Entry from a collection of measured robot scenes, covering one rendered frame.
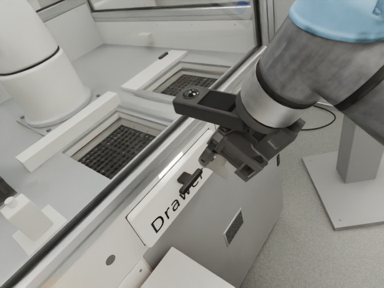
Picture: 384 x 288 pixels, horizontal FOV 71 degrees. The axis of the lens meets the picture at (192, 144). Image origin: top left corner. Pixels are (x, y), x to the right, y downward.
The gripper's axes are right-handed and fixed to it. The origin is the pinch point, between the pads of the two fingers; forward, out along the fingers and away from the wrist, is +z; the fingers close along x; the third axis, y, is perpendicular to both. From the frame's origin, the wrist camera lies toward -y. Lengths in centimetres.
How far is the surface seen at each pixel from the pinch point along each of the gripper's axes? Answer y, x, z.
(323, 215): 63, 64, 78
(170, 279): 10.6, -16.2, 21.7
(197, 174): 0.6, 1.9, 10.3
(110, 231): -5.0, -18.3, 11.6
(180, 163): -3.7, 1.7, 11.3
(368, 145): 53, 90, 47
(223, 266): 28, 4, 58
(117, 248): -2.1, -19.2, 15.6
